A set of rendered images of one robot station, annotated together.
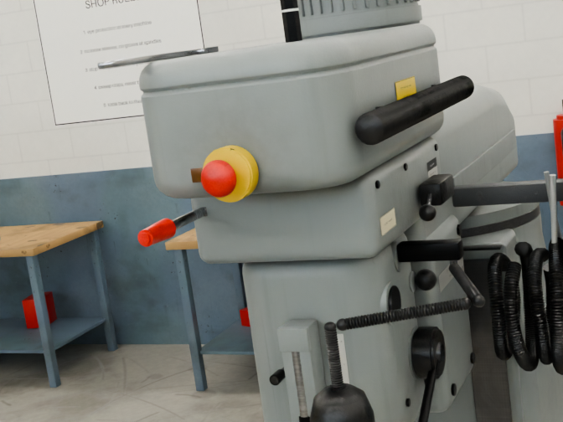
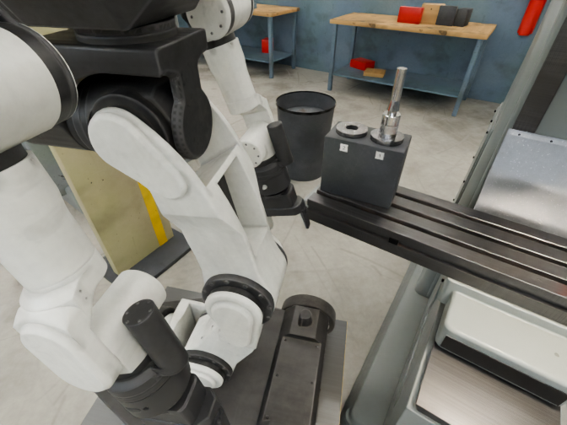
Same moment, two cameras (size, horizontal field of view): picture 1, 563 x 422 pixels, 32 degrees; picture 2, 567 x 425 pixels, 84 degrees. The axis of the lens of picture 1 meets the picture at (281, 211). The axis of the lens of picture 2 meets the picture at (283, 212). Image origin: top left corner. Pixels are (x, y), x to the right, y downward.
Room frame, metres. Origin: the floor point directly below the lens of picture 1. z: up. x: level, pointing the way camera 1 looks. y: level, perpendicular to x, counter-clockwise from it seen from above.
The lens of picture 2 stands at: (0.62, 0.50, 1.53)
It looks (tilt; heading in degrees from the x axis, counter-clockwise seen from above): 39 degrees down; 9
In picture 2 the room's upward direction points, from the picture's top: straight up
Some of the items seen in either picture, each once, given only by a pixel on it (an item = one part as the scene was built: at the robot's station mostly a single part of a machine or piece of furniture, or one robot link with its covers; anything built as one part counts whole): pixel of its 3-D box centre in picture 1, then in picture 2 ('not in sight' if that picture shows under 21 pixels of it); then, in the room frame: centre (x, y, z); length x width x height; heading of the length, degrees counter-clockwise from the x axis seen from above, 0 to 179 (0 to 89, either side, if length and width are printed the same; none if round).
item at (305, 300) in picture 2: not in sight; (307, 315); (1.28, 0.51, 0.50); 0.20 x 0.05 x 0.20; 86
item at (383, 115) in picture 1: (420, 105); not in sight; (1.23, -0.19, 1.79); 0.45 x 0.04 x 0.04; 156
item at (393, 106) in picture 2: not in sight; (396, 91); (1.46, 0.35, 1.26); 0.03 x 0.03 x 0.11
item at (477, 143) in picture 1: (416, 155); not in sight; (1.71, -0.25, 1.66); 0.80 x 0.23 x 0.20; 156
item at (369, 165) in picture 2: not in sight; (363, 162); (1.48, 0.39, 1.04); 0.22 x 0.12 x 0.20; 72
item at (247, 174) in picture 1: (230, 173); not in sight; (1.05, 0.05, 1.76); 0.06 x 0.02 x 0.06; 66
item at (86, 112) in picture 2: not in sight; (148, 119); (1.03, 0.76, 1.34); 0.14 x 0.13 x 0.12; 176
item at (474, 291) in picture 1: (465, 283); not in sight; (1.13, -0.21, 1.58); 0.17 x 0.01 x 0.01; 178
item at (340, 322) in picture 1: (410, 312); not in sight; (1.04, -0.13, 1.58); 0.17 x 0.01 x 0.01; 96
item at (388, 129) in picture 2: not in sight; (389, 126); (1.46, 0.35, 1.17); 0.05 x 0.05 x 0.05
